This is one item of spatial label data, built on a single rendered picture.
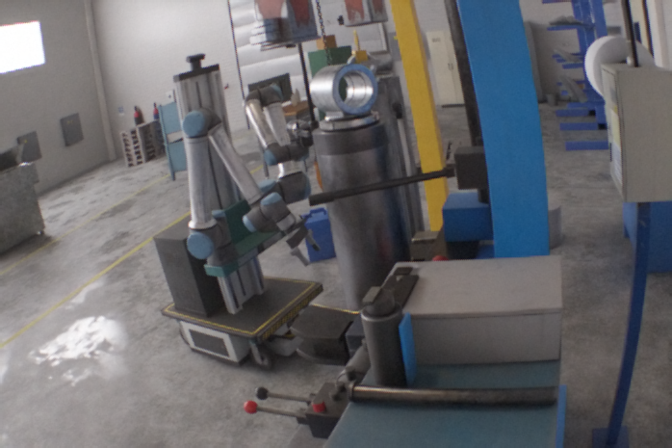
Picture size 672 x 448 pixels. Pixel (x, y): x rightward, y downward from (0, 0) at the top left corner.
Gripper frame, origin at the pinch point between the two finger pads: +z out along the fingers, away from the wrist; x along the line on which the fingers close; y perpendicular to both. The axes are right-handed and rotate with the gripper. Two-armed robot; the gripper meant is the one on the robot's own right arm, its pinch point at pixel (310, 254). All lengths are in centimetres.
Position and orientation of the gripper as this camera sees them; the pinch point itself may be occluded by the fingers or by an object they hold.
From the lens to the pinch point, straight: 255.9
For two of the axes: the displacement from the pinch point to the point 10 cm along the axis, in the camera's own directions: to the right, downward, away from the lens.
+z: 5.7, 7.9, 2.3
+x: -3.2, 4.7, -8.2
